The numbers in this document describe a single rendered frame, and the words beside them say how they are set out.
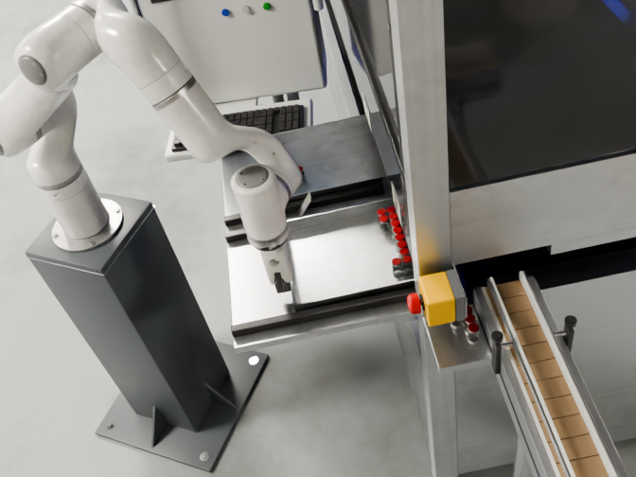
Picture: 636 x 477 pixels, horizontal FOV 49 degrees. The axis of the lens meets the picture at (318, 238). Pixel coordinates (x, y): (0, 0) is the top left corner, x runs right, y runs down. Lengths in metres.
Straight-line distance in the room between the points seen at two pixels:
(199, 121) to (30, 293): 2.02
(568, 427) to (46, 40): 1.10
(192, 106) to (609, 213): 0.79
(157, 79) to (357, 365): 1.50
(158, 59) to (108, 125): 2.67
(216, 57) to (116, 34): 0.98
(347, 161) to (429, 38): 0.84
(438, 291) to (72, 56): 0.78
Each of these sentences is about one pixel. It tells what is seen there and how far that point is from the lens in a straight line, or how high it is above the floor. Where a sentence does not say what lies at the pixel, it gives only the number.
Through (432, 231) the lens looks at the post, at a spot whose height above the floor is 1.12.
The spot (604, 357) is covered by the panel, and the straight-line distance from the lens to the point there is 1.83.
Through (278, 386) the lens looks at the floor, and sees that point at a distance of 2.48.
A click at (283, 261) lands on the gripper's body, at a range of 1.39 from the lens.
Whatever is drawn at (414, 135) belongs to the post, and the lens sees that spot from 1.14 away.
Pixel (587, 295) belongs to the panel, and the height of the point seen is 0.83.
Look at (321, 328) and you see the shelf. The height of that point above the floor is 0.88.
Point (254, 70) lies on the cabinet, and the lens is 2.21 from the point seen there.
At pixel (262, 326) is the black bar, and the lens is 1.49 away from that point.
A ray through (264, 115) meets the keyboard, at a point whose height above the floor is 0.83.
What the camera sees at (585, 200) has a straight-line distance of 1.37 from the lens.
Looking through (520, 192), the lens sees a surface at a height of 1.17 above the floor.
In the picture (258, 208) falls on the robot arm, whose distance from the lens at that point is 1.29.
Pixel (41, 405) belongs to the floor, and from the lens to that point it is 2.78.
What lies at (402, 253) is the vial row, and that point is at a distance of 1.52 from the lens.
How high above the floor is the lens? 2.06
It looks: 46 degrees down
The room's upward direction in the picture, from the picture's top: 13 degrees counter-clockwise
